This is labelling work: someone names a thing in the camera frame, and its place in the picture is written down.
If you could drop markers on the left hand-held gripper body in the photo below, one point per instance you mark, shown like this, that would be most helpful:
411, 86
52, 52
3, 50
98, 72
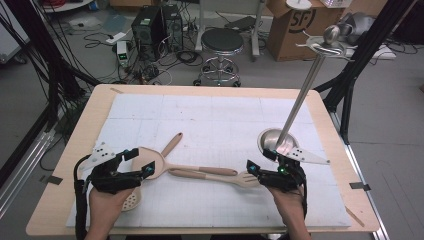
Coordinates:
113, 181

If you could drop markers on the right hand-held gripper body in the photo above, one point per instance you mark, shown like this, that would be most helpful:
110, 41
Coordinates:
283, 180

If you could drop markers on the beige solid spoon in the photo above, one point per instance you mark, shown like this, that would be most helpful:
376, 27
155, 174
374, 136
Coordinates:
151, 160

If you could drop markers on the beige slotted turner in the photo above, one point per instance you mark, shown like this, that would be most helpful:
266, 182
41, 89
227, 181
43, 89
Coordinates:
241, 180

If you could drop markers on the beige perforated skimmer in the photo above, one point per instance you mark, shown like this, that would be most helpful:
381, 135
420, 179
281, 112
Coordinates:
173, 143

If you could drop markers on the person's right hand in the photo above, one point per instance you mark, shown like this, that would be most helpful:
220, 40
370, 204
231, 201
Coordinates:
291, 206

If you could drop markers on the person's left hand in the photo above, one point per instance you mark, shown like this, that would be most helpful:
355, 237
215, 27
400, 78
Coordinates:
105, 210

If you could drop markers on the black tape piece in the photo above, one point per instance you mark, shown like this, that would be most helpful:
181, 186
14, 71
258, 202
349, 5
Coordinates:
51, 180
360, 186

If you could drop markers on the brown tape piece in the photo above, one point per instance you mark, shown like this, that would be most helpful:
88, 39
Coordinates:
116, 90
354, 216

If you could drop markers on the white grid mat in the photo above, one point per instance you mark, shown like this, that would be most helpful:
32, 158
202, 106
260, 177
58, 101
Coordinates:
206, 120

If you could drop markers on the power supply with green display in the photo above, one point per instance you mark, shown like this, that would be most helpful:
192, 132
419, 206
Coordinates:
122, 53

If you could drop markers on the brown cardboard box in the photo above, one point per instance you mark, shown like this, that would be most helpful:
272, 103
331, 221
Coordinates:
286, 41

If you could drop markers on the white power strip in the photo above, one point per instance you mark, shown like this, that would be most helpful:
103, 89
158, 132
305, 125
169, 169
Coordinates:
383, 52
116, 38

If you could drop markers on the black computer tower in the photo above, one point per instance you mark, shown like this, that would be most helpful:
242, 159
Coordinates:
173, 26
146, 33

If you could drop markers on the black round stool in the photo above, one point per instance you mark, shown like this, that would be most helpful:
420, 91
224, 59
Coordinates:
222, 40

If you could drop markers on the black flat device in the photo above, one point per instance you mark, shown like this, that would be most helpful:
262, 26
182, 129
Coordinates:
241, 23

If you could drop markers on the white round disc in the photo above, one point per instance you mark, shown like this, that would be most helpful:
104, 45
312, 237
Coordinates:
298, 4

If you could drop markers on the grey plastic bag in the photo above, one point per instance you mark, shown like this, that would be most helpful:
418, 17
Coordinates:
362, 24

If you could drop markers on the round white table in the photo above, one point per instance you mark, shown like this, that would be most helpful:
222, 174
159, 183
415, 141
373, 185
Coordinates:
65, 5

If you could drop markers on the white cabinet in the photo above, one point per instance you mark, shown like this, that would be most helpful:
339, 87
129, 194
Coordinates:
10, 43

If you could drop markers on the aluminium rail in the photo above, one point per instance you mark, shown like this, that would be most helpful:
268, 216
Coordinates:
361, 173
23, 170

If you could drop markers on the black metal frame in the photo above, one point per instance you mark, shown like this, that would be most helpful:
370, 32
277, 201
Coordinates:
373, 36

